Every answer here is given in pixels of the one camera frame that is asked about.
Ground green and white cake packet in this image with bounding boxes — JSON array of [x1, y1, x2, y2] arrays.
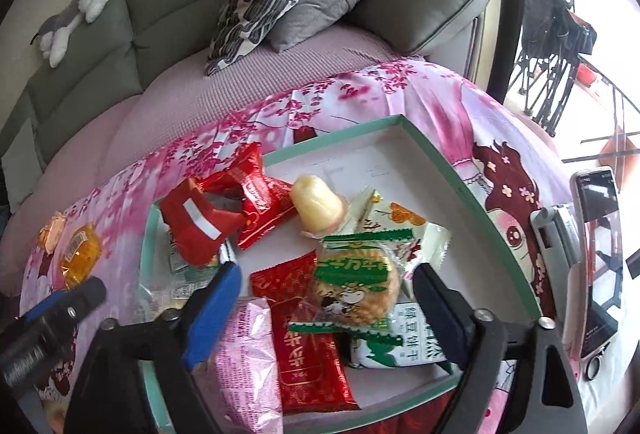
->
[[347, 301, 463, 377]]

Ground pink sofa cover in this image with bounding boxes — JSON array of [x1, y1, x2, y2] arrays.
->
[[0, 21, 426, 235]]

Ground printed blanket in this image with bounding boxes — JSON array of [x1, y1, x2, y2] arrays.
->
[[20, 56, 601, 434]]

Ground smartphone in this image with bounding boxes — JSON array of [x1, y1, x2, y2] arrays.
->
[[562, 166, 626, 360]]

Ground teal cardboard box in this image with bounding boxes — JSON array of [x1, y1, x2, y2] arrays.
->
[[137, 114, 543, 434]]

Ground grey and white plush toy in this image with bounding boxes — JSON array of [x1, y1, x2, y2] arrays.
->
[[30, 0, 113, 69]]

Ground pink snack packet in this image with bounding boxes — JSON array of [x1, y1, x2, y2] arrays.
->
[[212, 296, 285, 434]]

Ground grey sofa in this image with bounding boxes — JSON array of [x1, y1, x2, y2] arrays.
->
[[0, 0, 493, 165]]

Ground pale yellow jelly cup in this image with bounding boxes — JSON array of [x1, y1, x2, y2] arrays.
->
[[291, 175, 348, 236]]

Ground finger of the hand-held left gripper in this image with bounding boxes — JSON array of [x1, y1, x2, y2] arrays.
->
[[20, 276, 107, 330]]

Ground black folding chair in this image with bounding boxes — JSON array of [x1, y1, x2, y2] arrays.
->
[[515, 0, 598, 137]]

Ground red packet with white stripe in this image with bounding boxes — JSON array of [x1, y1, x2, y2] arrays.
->
[[160, 178, 246, 267]]

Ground green white cracker photo packet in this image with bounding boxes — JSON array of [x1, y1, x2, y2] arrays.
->
[[165, 224, 236, 310]]

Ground yellow cake packet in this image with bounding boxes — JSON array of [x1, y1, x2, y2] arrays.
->
[[37, 211, 68, 252]]

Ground grey phone stand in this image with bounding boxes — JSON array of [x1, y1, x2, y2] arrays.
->
[[530, 203, 586, 275]]

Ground orange snack packet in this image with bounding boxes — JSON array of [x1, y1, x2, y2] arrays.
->
[[59, 223, 103, 290]]

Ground green striped round cracker packet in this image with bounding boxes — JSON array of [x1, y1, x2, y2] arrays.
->
[[287, 229, 426, 335]]

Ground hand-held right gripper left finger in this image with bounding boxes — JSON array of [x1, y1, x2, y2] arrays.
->
[[64, 260, 243, 434]]

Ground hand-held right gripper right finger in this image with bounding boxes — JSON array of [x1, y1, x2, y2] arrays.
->
[[412, 263, 588, 434]]

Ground white packet with orange flowers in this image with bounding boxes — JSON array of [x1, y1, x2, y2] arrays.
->
[[350, 186, 451, 285]]

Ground red triangular snack packet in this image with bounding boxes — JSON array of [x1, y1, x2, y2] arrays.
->
[[200, 141, 296, 251]]

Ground light grey pillow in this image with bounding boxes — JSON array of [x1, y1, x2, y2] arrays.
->
[[0, 118, 46, 207]]

